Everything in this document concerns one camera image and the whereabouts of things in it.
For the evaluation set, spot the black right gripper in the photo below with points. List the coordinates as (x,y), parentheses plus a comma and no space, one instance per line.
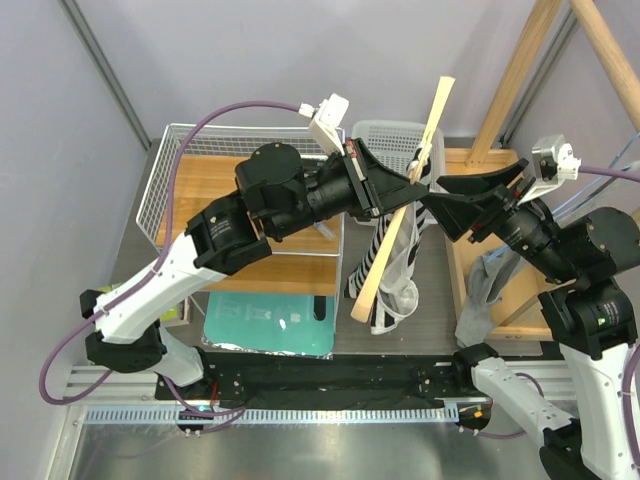
(483,197)

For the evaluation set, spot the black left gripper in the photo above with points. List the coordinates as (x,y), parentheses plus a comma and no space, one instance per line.
(377,188)

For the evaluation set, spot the black white striped tank top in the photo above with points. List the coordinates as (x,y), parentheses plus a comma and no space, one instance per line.
(397,296)

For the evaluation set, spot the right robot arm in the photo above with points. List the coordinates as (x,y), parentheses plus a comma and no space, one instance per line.
(590,317)

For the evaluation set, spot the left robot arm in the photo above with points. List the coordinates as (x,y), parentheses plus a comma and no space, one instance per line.
(273,198)

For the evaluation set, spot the white plastic basket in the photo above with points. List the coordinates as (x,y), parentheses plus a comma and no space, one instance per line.
(394,144)

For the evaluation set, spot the blue pen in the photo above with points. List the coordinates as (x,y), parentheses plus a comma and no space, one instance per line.
(325,230)

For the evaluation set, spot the grey garment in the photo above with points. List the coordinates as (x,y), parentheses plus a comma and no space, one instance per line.
(489,275)

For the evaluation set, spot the wooden rack base tray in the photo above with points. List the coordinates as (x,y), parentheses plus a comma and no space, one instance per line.
(518,316)

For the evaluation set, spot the teal cutting board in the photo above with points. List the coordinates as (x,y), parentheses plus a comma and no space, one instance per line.
(269,322)

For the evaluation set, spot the green paperback book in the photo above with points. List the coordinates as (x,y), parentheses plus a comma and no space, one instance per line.
(178,315)

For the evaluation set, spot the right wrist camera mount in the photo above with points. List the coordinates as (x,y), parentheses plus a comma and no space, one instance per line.
(554,163)

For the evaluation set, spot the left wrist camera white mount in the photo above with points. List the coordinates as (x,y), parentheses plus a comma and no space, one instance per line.
(325,119)

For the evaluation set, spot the wooden clothes rack frame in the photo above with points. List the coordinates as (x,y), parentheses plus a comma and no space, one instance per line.
(590,93)

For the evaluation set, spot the blue wire hanger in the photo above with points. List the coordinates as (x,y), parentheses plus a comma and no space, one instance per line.
(593,189)

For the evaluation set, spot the white wire basket shelf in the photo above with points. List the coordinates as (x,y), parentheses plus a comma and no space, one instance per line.
(304,263)

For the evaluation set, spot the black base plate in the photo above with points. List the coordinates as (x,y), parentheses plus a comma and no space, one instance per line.
(370,382)

